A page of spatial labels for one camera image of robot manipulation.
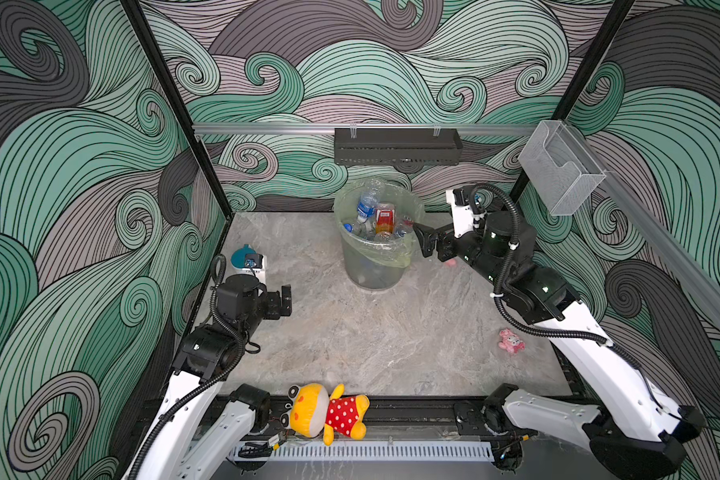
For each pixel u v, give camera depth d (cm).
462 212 51
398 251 75
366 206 90
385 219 85
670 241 60
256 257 59
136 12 71
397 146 95
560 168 78
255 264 58
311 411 68
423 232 55
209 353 44
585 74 81
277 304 61
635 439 38
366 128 95
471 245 52
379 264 85
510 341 83
